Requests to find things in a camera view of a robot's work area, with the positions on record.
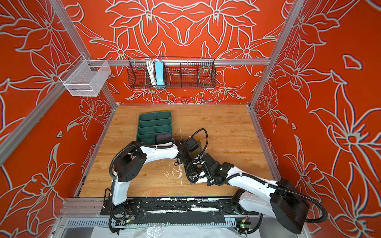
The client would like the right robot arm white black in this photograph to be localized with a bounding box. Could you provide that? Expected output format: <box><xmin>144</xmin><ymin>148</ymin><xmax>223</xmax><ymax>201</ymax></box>
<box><xmin>179</xmin><ymin>153</ymin><xmax>328</xmax><ymax>234</ymax></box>

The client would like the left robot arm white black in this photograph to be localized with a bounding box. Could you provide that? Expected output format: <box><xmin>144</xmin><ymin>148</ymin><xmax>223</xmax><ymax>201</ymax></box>
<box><xmin>109</xmin><ymin>128</ymin><xmax>209</xmax><ymax>206</ymax></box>

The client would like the black wire wall basket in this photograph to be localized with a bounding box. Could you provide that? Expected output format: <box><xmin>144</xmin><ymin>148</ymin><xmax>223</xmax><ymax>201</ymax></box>
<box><xmin>127</xmin><ymin>57</ymin><xmax>217</xmax><ymax>90</ymax></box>

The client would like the green divided plastic tray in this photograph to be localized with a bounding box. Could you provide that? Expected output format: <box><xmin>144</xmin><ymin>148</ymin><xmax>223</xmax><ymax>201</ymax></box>
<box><xmin>136</xmin><ymin>111</ymin><xmax>173</xmax><ymax>145</ymax></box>

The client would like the light blue box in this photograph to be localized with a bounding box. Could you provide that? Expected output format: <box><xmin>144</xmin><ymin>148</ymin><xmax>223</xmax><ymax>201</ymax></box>
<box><xmin>155</xmin><ymin>61</ymin><xmax>164</xmax><ymax>87</ymax></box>

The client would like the white cable bundle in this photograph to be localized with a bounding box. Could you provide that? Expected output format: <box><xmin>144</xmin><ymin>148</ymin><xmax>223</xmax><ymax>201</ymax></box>
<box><xmin>145</xmin><ymin>59</ymin><xmax>156</xmax><ymax>86</ymax></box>

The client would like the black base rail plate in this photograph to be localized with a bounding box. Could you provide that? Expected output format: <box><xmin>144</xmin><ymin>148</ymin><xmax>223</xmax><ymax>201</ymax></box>
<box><xmin>100</xmin><ymin>197</ymin><xmax>258</xmax><ymax>226</ymax></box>

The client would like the clear mesh wall basket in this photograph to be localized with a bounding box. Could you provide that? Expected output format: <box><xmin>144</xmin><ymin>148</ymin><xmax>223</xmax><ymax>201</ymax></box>
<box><xmin>59</xmin><ymin>55</ymin><xmax>111</xmax><ymax>97</ymax></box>

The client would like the white slotted cable duct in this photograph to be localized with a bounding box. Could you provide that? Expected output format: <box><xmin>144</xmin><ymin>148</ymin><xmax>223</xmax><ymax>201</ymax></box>
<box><xmin>65</xmin><ymin>217</ymin><xmax>237</xmax><ymax>229</ymax></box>

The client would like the green striped sock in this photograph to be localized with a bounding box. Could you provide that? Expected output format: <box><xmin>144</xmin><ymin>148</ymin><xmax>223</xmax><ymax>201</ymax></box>
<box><xmin>200</xmin><ymin>141</ymin><xmax>208</xmax><ymax>155</ymax></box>

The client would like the purple sock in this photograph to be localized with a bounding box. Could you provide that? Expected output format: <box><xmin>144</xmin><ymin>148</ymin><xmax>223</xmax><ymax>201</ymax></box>
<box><xmin>155</xmin><ymin>133</ymin><xmax>172</xmax><ymax>144</ymax></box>

